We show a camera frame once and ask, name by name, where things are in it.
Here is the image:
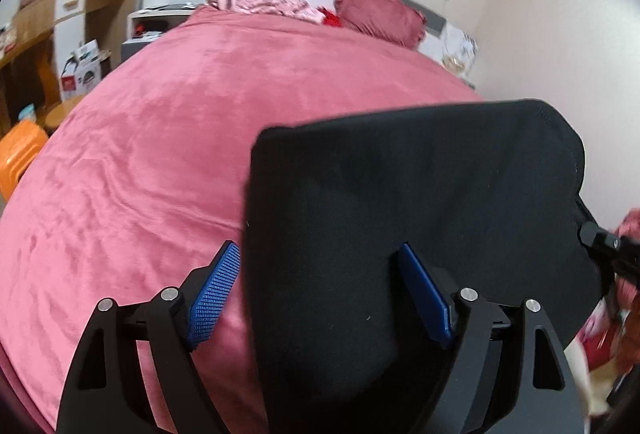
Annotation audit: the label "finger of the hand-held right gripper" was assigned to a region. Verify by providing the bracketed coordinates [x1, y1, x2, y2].
[577, 221, 640, 286]

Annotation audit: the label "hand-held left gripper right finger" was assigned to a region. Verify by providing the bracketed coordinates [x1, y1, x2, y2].
[397, 242, 586, 434]

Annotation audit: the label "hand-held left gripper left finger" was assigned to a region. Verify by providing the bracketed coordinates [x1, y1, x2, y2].
[56, 240, 242, 434]

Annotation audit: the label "black pants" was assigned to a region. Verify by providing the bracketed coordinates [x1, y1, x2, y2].
[242, 98, 608, 434]

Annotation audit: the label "pink fleece blanket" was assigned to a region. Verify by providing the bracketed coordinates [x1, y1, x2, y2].
[0, 9, 486, 434]

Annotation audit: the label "orange plastic stool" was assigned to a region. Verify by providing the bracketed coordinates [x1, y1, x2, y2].
[0, 120, 49, 203]

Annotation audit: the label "round wooden stool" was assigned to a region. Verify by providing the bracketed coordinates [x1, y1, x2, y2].
[45, 94, 87, 133]

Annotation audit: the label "white box with red label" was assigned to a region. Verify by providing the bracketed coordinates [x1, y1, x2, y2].
[60, 41, 114, 103]

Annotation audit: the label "grey and white nightstand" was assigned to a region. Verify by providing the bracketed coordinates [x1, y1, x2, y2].
[120, 4, 201, 65]

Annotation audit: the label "dark red ruffled pillow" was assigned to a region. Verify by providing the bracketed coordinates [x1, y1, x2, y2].
[334, 0, 429, 50]

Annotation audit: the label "pink floral cloth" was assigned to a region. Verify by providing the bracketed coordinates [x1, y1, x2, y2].
[207, 0, 326, 25]

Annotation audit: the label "wooden table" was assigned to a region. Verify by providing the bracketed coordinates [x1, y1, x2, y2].
[0, 29, 56, 130]

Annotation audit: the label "wooden desk with white drawer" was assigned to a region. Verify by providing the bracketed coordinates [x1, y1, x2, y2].
[10, 0, 138, 82]

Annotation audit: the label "white object by wall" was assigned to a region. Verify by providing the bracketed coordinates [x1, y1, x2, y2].
[442, 26, 479, 78]

